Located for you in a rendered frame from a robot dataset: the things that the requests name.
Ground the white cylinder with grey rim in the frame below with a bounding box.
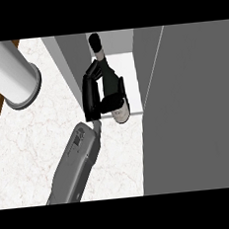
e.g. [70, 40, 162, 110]
[0, 38, 45, 113]

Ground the grey cabinet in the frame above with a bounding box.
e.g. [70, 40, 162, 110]
[40, 26, 172, 124]

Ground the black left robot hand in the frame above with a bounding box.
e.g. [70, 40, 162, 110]
[78, 56, 129, 123]

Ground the dark grey cabinet door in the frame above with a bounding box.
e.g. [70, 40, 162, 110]
[127, 19, 229, 196]

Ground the dark green wine bottle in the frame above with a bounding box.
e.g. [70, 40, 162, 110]
[87, 30, 132, 127]

